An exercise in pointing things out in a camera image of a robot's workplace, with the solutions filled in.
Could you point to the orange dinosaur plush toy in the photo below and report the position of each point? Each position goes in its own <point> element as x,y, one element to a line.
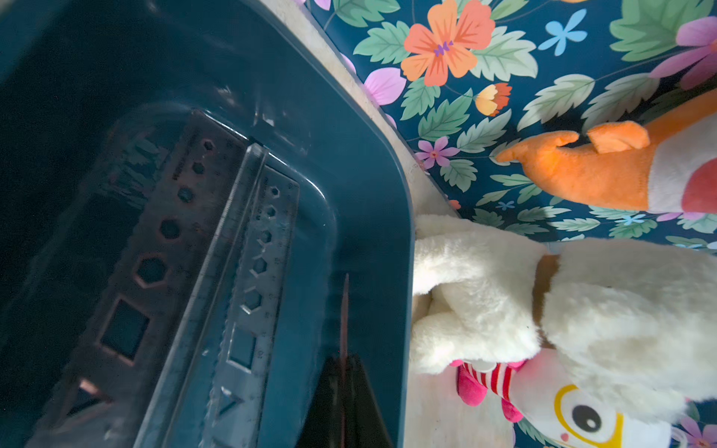
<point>665,166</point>

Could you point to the teal plastic storage box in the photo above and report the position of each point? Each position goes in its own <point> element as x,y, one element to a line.
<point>94,98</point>

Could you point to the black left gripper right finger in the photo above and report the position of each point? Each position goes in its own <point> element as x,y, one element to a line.
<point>364,423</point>

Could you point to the clear stencil ruler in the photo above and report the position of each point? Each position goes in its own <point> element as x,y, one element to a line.
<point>239,382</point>

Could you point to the pink stencil ruler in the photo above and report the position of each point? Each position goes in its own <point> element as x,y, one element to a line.
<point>105,388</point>

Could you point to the pink white doll plush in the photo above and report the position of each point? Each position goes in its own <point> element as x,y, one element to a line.
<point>540,392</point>

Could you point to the white dog plush toy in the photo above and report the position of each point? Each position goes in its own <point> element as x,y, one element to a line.
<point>633,323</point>

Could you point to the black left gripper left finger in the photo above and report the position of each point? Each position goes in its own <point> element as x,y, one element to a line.
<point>324,424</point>

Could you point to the pink set square triangle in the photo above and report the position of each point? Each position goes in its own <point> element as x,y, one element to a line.
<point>343,355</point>

